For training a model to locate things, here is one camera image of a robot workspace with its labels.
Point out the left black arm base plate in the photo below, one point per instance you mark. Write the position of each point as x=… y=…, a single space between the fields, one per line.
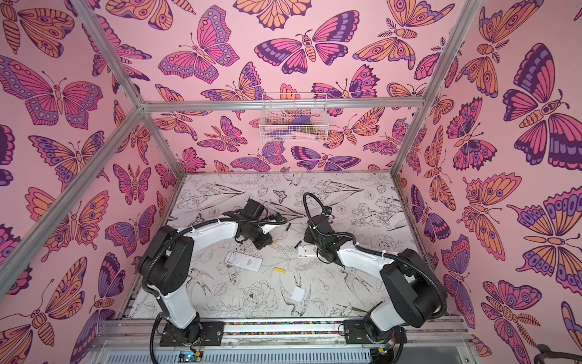
x=205 y=333

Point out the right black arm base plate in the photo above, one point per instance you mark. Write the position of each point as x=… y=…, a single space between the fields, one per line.
x=362 y=331

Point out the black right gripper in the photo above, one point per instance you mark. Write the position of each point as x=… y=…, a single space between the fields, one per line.
x=313 y=231

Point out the white wire basket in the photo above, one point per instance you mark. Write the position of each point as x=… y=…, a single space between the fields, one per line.
x=298 y=116

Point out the green circuit board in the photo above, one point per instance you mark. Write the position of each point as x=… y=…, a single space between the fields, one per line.
x=190 y=357

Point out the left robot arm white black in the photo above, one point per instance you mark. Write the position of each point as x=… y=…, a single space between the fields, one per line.
x=165 y=265

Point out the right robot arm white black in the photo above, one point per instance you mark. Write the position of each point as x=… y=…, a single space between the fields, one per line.
x=416 y=294

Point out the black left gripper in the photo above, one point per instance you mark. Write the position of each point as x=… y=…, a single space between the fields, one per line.
x=266 y=240

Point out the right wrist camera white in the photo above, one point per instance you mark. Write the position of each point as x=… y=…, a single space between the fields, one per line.
x=327 y=212

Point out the purple item in basket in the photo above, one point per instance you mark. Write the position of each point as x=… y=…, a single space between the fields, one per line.
x=302 y=120

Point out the white remote control with display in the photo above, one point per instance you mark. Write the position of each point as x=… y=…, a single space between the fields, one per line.
x=243 y=261

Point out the white remote control green sticker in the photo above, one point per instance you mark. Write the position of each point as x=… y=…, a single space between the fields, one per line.
x=307 y=252

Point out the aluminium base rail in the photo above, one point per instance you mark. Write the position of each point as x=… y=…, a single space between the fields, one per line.
x=302 y=340

